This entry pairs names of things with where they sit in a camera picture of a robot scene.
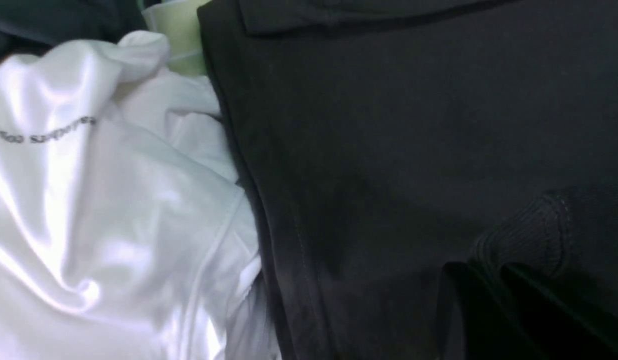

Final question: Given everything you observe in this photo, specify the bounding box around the dark gray long-sleeve shirt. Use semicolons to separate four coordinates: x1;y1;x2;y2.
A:
197;0;618;360

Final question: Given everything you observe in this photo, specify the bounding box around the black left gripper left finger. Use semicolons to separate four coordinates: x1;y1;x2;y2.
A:
436;262;545;360

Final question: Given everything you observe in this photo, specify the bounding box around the green checkered tablecloth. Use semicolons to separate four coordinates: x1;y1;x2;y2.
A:
137;0;208;77

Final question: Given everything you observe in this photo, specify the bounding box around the dark gray garment in pile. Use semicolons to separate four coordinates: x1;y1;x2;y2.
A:
0;0;147;62

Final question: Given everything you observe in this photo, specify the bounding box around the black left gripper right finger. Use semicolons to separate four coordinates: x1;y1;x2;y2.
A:
500;264;618;360

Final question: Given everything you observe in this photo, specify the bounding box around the white shirt in pile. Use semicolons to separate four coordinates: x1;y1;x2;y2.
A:
0;30;282;360

